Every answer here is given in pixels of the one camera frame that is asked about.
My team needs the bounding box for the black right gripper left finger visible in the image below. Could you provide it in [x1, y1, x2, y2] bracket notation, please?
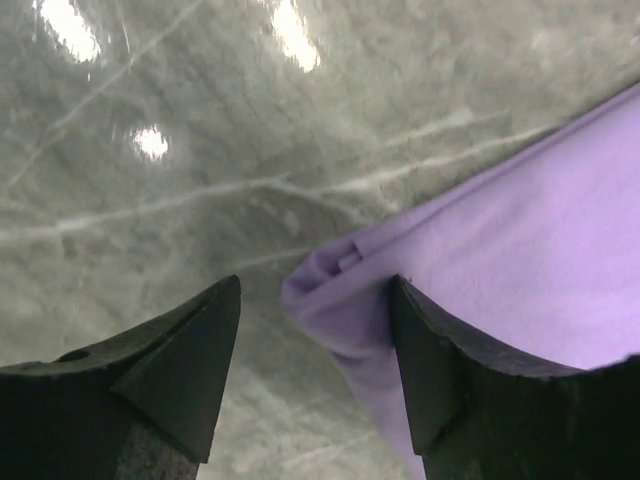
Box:
[1, 276, 241, 479]

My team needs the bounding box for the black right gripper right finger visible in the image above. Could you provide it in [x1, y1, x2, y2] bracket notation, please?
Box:
[390, 276, 639, 480]

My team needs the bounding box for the purple t shirt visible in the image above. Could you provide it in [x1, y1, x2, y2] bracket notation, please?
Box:
[281, 87, 639, 479]

